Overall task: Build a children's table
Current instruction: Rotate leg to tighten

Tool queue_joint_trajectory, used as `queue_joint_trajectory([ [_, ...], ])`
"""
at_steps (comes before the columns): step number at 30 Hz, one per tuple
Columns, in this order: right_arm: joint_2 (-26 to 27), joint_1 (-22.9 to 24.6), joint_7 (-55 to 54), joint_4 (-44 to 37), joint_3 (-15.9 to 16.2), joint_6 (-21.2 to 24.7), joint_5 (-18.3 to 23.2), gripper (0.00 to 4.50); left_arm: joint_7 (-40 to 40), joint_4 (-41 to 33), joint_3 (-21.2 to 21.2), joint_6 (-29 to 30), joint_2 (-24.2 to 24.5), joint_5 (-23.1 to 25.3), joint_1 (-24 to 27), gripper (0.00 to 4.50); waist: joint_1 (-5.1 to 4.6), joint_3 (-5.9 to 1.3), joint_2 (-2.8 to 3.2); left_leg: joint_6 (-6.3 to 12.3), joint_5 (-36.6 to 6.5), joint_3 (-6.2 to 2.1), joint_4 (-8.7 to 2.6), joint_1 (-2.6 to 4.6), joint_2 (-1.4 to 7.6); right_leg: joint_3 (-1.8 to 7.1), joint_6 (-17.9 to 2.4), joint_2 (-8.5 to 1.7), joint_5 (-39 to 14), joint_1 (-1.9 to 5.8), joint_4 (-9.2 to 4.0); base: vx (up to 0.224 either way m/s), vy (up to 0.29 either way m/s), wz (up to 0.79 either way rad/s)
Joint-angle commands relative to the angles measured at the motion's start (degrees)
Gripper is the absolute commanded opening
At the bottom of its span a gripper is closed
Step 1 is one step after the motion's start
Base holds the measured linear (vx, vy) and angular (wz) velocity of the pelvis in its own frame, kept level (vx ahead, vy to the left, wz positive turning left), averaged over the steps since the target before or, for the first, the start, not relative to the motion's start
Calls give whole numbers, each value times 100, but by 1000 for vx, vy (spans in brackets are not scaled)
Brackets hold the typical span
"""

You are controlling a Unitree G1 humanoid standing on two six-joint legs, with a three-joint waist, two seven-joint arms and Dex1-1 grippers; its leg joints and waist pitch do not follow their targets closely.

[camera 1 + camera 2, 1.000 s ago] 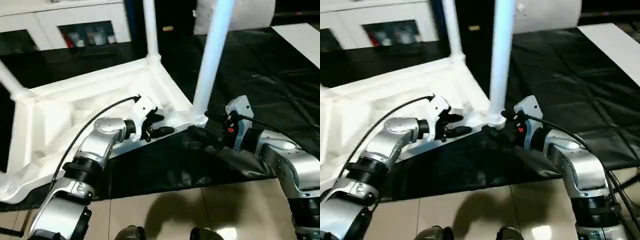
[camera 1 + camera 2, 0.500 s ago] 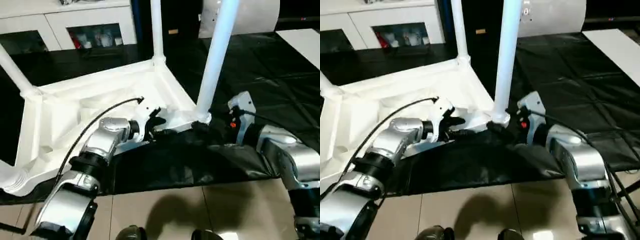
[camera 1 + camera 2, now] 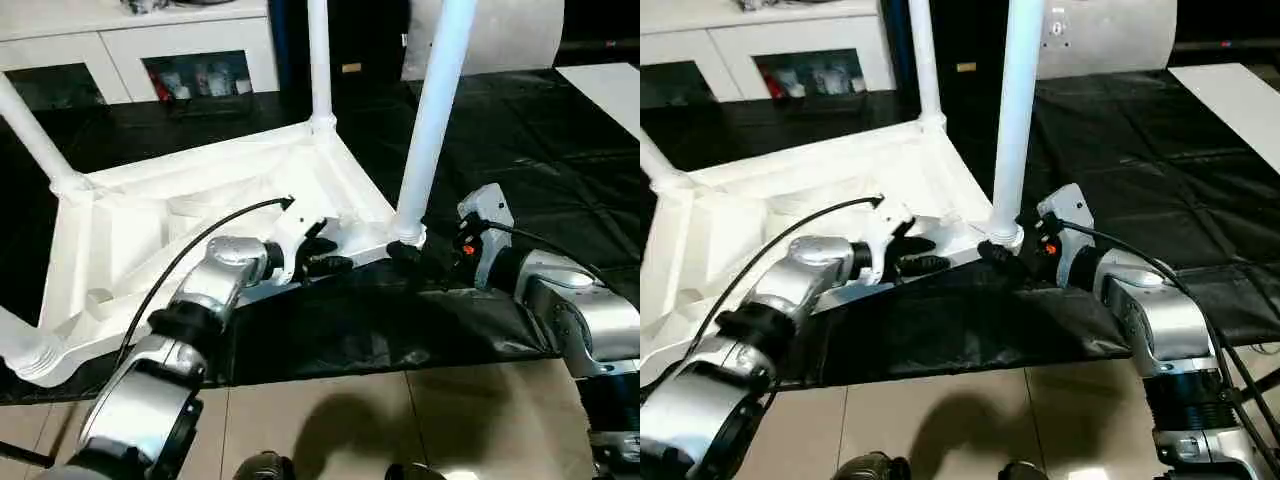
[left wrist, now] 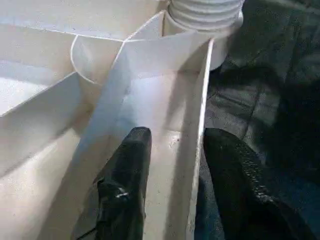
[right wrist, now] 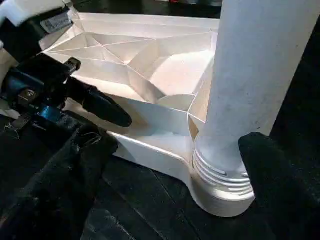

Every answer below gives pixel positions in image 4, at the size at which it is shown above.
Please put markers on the white plastic table top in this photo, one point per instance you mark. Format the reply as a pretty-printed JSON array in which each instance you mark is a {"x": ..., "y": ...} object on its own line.
[{"x": 50, "y": 125}]

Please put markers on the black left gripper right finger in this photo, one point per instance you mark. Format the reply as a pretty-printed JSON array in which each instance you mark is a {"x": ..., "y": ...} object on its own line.
[{"x": 237, "y": 187}]

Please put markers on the black work mat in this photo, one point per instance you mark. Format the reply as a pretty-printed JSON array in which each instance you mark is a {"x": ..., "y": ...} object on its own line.
[{"x": 262, "y": 100}]

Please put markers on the white plastic table leg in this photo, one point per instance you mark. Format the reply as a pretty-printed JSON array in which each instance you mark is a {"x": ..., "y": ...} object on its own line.
[{"x": 205, "y": 12}]

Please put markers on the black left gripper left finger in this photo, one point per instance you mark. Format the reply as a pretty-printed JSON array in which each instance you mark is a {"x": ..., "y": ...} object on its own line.
[{"x": 125, "y": 180}]

